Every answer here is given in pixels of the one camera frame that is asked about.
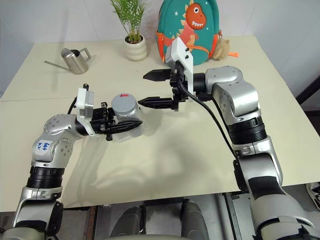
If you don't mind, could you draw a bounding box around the beige plush bear keychain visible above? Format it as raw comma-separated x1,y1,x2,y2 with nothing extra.
211,38,232,62

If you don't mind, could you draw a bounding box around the green plant in white pot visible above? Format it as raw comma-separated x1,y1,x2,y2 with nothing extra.
109,0,149,62

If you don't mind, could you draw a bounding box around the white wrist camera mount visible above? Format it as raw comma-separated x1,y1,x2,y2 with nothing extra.
75,83,97,139
163,36,195,94

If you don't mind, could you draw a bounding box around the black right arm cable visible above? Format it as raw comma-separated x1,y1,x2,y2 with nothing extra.
174,74,241,161

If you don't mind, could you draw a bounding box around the teal dinosaur backpack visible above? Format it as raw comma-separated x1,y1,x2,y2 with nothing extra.
155,0,224,67

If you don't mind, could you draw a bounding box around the black and white shoe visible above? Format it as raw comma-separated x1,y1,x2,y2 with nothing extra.
305,182,320,209

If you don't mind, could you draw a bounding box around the steel watering can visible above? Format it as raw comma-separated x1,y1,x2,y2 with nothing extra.
44,47,92,76

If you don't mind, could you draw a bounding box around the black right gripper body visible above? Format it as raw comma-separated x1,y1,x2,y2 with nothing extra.
169,61,192,112

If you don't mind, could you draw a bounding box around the dark rounded shape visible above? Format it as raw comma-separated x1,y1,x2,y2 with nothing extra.
179,198,210,240
116,205,147,236

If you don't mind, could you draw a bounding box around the grey jar lid red arrow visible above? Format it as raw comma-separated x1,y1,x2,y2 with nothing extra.
110,92,140,117

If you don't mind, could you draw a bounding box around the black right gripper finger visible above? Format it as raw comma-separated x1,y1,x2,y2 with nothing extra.
137,95,174,110
142,69,173,83

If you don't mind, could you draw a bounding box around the dark furniture leg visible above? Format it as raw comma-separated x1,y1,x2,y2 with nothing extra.
295,74,320,119

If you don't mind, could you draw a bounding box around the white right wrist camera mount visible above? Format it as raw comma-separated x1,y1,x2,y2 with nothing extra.
163,36,195,94

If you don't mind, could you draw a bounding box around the grey metal table frame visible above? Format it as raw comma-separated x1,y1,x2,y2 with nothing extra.
219,190,252,240

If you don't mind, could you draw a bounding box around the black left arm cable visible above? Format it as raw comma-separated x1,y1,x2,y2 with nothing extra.
67,95,80,116

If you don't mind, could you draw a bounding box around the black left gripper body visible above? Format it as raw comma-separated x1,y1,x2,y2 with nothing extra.
90,106,119,142

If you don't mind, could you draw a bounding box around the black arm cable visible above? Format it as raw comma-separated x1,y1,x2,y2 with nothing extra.
174,74,241,161
67,95,80,116

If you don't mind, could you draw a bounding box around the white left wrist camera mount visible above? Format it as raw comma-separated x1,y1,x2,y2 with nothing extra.
75,83,97,139

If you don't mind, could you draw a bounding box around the translucent plastic jar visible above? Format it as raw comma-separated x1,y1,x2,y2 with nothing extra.
111,101,146,139

